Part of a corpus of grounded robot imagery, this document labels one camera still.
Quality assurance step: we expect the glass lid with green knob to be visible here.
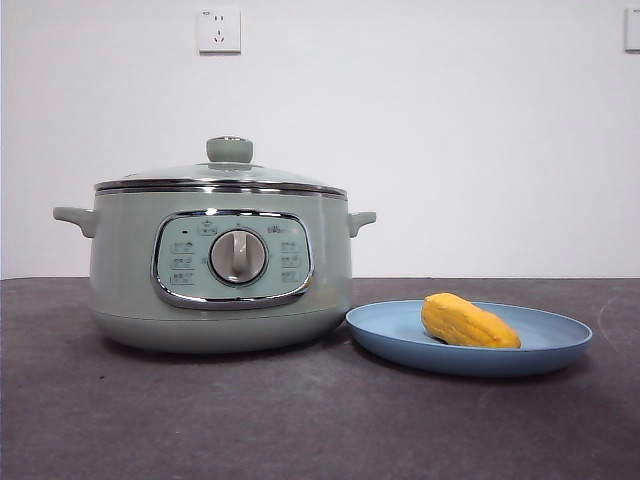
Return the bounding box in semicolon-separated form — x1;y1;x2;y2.
93;135;346;194

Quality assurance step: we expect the blue round plate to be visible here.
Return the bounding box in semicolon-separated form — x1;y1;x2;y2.
345;299;593;378

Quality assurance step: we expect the pale green electric steamer pot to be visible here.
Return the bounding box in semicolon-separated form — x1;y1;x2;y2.
52;186;377;355

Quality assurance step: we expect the white wall power socket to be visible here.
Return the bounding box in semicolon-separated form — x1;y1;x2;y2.
198;7;242;55

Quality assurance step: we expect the white wall switch plate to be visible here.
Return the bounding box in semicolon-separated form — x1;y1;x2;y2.
624;8;640;53

